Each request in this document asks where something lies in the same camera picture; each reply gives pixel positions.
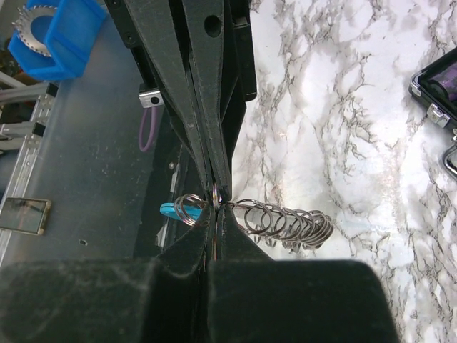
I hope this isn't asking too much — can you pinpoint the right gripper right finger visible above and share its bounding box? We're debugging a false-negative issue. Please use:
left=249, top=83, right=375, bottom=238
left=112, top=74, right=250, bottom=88
left=208, top=208, right=399, bottom=342

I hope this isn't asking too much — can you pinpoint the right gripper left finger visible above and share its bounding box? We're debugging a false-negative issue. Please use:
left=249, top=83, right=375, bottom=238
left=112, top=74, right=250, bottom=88
left=1, top=208, right=213, bottom=342

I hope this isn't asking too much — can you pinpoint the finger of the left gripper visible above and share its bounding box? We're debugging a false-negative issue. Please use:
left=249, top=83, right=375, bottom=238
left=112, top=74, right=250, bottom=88
left=182, top=1, right=231, bottom=200
left=126, top=1, right=211, bottom=195

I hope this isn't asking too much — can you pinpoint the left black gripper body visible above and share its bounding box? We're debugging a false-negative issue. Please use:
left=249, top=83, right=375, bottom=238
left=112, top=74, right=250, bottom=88
left=103, top=0, right=258, bottom=111

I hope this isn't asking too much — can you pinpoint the blue silver carabiner keyring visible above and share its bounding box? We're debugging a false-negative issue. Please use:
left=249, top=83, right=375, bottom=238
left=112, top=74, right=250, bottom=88
left=159, top=185, right=334, bottom=251

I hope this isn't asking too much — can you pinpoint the blue plastic bin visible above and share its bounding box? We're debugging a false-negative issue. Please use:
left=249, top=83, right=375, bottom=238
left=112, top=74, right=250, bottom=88
left=8, top=0, right=107, bottom=81

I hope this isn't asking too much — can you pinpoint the spare silver toothed disc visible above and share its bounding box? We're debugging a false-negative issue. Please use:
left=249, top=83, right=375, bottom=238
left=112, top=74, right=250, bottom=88
left=12, top=5, right=57, bottom=57

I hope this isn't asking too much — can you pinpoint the small framed mirror tile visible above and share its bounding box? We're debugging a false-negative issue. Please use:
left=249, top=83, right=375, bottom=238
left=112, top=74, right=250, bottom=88
left=1, top=197, right=51, bottom=236

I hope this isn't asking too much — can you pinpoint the black poker chip case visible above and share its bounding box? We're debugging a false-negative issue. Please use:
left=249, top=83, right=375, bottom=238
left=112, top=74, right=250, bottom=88
left=408, top=48, right=456, bottom=131

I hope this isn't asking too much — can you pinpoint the aluminium frame extrusion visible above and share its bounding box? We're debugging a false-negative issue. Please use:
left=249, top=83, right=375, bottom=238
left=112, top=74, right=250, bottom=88
left=1, top=82, right=59, bottom=259

